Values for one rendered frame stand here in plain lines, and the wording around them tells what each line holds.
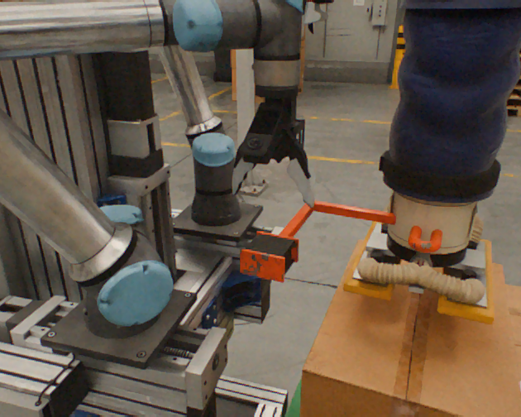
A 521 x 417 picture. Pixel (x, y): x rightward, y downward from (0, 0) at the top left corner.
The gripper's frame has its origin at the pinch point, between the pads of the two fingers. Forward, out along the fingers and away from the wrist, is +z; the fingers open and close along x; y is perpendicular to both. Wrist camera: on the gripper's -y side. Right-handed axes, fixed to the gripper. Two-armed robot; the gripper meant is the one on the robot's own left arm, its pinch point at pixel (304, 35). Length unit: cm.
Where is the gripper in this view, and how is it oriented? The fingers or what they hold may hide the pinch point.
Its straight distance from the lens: 143.5
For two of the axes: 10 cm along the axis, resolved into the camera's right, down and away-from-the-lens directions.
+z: 0.0, 9.0, 4.3
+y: 9.5, 1.3, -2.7
